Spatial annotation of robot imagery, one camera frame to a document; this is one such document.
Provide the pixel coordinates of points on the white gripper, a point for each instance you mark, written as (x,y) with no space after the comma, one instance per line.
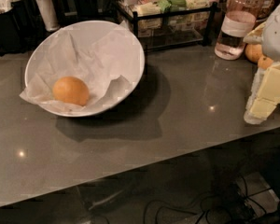
(277,34)

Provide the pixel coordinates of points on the white bowl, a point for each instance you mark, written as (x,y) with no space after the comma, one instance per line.
(115,41)

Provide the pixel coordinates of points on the orange fruit behind gripper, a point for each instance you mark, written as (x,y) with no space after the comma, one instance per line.
(253,52)

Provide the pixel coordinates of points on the clear plastic jar white label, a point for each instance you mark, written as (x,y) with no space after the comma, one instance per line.
(240,18)

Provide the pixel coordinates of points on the white crumpled paper liner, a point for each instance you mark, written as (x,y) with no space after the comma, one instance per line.
(96,59)

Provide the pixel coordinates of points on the white paper cup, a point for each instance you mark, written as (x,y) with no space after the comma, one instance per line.
(48,14)

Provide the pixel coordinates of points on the black condiment organizer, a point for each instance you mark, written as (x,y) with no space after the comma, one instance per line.
(16,26)

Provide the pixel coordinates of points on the black wire tea rack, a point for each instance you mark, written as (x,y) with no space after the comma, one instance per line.
(165,24)

